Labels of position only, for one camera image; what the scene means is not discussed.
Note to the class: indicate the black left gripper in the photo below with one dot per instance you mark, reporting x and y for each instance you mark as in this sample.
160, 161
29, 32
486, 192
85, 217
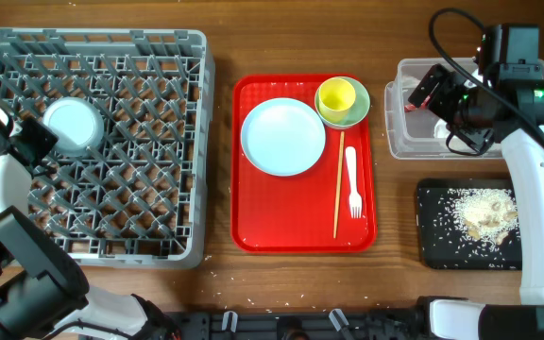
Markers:
47, 137

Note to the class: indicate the yellow cup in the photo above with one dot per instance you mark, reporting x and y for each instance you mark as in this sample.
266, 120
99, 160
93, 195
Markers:
336, 96

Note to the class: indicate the wooden chopstick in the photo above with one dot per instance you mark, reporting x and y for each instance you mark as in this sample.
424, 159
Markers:
338, 184

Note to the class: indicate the pink plastic fork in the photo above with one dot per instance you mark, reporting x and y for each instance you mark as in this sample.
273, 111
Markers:
354, 199

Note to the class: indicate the rice food waste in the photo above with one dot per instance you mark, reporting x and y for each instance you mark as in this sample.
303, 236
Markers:
485, 215

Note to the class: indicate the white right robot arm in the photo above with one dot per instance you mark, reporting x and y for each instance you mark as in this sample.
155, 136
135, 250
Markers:
508, 111

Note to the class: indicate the white napkin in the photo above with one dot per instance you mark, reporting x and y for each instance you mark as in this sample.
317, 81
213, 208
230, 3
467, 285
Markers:
441, 130

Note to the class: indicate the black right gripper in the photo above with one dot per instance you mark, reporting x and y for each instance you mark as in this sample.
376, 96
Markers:
476, 138

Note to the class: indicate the grey dishwasher rack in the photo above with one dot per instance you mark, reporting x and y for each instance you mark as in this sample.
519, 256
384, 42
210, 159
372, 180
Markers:
139, 199

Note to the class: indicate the light blue plate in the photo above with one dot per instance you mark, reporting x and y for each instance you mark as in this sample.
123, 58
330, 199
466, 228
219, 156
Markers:
283, 137

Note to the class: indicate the red strawberry wrapper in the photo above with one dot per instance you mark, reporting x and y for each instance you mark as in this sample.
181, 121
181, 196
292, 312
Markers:
412, 107

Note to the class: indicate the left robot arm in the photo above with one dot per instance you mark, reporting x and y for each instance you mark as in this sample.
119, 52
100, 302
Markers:
43, 291

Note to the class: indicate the black tray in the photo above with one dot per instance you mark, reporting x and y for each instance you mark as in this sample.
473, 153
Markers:
443, 246

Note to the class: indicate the clear plastic bin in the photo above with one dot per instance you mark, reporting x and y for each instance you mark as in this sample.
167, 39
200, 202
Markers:
411, 134

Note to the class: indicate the light blue rice bowl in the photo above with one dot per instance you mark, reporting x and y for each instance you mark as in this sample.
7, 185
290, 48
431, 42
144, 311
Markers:
78, 125

